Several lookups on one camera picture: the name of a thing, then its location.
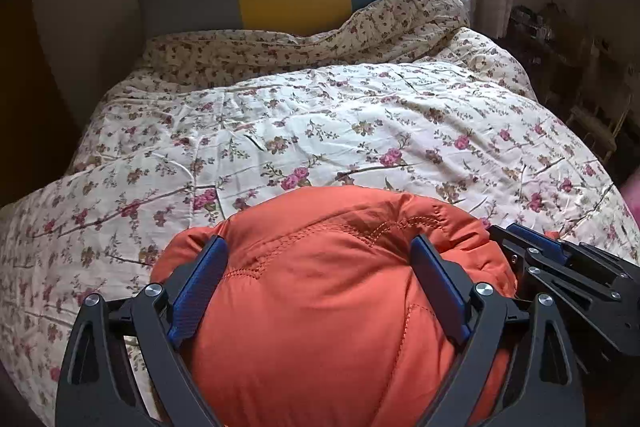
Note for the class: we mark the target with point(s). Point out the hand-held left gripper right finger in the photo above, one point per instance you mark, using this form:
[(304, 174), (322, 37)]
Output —
[(440, 287)]

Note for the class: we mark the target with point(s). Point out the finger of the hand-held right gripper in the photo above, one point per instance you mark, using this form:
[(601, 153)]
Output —
[(542, 246), (540, 272)]

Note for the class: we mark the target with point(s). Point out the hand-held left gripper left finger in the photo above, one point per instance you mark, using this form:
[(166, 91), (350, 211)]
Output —
[(197, 292)]

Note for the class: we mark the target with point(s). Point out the orange padded jacket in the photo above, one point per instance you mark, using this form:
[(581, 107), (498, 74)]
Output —
[(320, 307)]

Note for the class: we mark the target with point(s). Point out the dark cluttered furniture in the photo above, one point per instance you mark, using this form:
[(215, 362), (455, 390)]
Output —
[(575, 67)]

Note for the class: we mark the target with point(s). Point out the floral quilt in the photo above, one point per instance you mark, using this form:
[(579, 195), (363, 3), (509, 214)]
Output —
[(320, 127)]

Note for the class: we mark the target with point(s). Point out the wooden wardrobe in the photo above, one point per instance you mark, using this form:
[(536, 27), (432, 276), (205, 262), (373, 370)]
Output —
[(30, 107)]

